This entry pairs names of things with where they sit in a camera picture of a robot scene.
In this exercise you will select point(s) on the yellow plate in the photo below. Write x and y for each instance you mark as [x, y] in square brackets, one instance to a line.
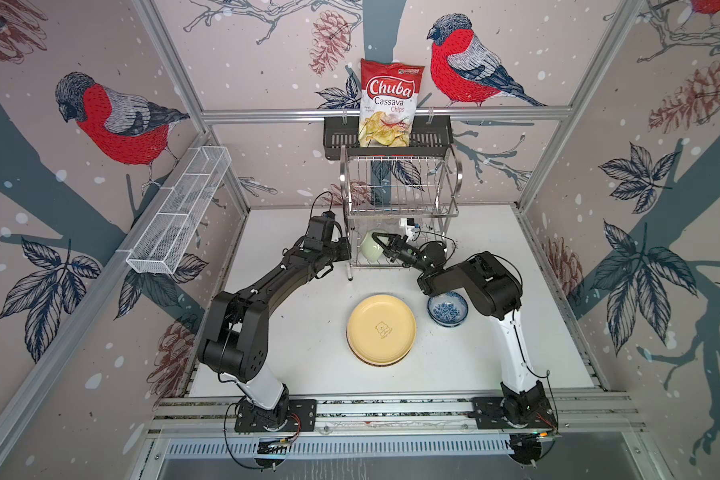
[381, 330]

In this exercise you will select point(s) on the white wire mesh basket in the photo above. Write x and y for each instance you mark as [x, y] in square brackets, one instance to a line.
[169, 233]

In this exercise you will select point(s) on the aluminium frame corner post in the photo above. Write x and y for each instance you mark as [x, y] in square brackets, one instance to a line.
[178, 73]

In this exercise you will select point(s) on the black wall shelf basket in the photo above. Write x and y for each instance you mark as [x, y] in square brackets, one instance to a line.
[425, 137]

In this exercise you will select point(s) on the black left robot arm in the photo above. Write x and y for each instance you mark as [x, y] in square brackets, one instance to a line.
[235, 340]

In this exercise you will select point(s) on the red Chuba chips bag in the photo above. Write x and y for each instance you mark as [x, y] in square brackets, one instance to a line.
[389, 92]

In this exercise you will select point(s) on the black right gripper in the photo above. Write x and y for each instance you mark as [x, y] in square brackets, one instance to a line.
[396, 250]

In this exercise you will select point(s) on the light green bowl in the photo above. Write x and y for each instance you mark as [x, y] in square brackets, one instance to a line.
[371, 250]

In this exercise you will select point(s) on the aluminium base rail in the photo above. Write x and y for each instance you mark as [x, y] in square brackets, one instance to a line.
[343, 427]

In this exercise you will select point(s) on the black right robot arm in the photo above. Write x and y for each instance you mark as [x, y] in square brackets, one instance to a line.
[496, 294]

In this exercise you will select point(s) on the silver two-tier dish rack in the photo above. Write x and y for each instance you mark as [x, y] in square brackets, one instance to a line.
[377, 191]

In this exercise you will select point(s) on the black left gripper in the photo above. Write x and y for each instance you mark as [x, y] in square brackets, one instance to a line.
[346, 254]

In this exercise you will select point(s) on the blue white patterned bowl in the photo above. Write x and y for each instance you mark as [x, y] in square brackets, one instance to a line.
[449, 309]

